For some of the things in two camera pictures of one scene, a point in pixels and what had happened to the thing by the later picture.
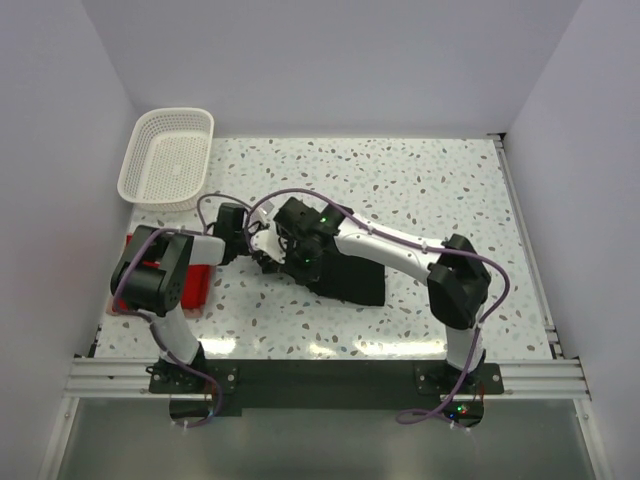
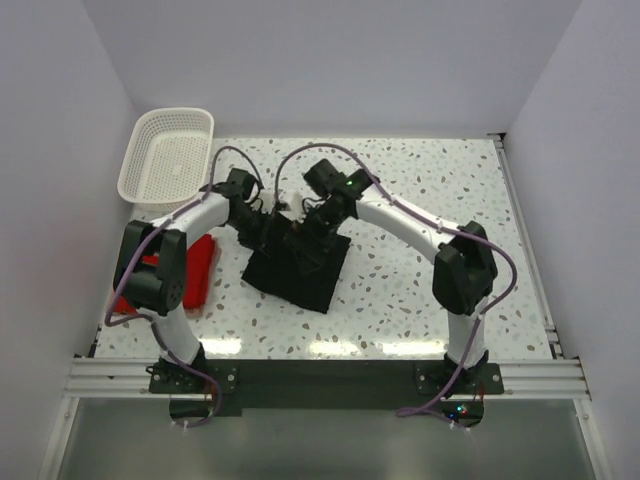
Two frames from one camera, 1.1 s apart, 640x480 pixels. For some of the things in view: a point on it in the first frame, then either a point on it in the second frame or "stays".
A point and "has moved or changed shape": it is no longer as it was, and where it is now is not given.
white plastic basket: (167, 166) stays
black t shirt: (351, 278) has moved or changed shape
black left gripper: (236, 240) → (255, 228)
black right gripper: (301, 276) → (308, 215)
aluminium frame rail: (130, 378) stays
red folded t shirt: (198, 296) stays
